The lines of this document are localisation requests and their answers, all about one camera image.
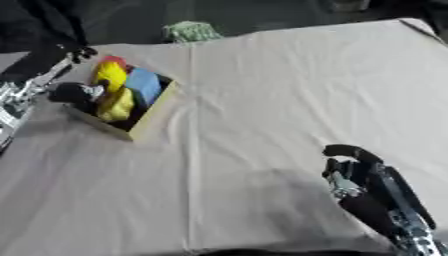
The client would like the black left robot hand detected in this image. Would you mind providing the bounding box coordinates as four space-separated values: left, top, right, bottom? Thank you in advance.
45 45 111 114

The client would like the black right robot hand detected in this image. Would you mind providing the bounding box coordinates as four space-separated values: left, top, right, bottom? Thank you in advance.
320 143 440 242

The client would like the tan cardboard box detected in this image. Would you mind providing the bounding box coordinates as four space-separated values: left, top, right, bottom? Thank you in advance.
59 59 181 143

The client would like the yellow soft toy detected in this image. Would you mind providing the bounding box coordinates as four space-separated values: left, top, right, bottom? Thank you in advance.
91 61 130 94

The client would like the yellow toy banana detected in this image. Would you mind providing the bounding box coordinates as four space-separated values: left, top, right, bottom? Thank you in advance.
94 87 137 123

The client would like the red toy fruit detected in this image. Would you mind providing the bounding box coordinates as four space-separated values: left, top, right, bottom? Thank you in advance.
99 55 130 69

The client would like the blue block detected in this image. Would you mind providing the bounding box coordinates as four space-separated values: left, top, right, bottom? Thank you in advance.
124 67 165 107

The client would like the green white patterned bundle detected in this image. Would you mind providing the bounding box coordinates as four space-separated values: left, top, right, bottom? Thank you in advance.
161 20 226 44

